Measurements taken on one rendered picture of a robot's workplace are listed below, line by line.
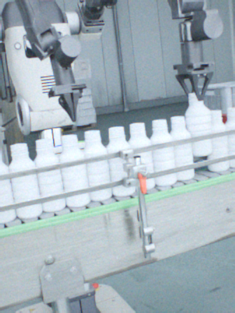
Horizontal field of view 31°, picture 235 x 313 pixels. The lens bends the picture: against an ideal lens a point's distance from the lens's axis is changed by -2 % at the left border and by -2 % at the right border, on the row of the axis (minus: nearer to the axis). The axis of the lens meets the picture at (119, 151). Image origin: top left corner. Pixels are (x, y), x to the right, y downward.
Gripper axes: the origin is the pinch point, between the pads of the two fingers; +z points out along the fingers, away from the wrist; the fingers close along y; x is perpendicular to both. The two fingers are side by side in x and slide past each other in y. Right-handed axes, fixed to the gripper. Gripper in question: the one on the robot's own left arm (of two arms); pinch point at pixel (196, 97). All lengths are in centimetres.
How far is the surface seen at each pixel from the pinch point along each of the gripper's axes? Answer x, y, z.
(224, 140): -6.2, -2.7, 12.1
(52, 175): 41.3, -2.7, 12.0
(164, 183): 13.6, -3.0, 19.8
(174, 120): 7.6, -0.6, 4.9
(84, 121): -280, 912, 109
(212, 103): -142, 188, 26
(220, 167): -4.6, -2.6, 19.4
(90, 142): 30.9, -1.2, 6.5
